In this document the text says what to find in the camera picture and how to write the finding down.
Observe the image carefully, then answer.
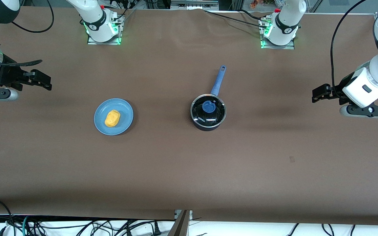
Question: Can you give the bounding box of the black pot with blue handle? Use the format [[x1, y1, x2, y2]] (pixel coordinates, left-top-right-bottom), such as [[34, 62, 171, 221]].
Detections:
[[190, 65, 227, 131]]

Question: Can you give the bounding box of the orange background object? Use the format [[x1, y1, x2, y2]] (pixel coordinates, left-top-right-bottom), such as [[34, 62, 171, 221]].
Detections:
[[250, 0, 275, 9]]

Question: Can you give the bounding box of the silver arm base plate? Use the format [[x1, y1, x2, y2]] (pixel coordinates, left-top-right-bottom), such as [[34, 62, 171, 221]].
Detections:
[[261, 16, 295, 49], [87, 15, 122, 45]]

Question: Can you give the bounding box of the brown table cover sheet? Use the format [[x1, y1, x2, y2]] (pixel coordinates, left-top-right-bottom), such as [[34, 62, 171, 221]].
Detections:
[[0, 6, 378, 226]]

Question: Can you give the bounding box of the blue round plate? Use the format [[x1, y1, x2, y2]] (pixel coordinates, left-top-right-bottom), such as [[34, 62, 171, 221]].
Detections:
[[94, 98, 134, 136]]

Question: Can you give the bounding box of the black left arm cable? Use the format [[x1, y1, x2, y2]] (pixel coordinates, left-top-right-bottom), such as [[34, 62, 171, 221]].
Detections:
[[330, 0, 368, 95]]

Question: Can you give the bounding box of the grey metal post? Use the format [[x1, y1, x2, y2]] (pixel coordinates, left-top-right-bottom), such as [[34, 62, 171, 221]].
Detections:
[[168, 210, 193, 236]]

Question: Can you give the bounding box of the yellow potato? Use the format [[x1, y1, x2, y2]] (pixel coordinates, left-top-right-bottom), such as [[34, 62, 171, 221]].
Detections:
[[105, 110, 121, 128]]

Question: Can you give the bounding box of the glass lid with blue knob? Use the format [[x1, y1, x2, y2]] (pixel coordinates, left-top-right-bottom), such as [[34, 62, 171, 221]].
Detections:
[[191, 94, 227, 128]]

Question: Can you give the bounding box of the grey metal frame bar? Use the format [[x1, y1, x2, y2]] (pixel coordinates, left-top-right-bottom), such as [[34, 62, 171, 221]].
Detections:
[[171, 0, 219, 10]]

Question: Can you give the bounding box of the black power cable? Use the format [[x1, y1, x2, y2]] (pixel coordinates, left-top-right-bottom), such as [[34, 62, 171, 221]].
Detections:
[[204, 9, 265, 27], [238, 9, 266, 21]]

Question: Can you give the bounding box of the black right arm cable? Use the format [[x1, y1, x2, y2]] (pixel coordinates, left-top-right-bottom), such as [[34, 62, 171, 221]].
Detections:
[[0, 0, 54, 68]]

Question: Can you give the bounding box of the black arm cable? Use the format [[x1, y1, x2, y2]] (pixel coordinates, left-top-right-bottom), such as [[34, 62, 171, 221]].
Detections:
[[0, 0, 54, 68], [330, 0, 368, 95]]

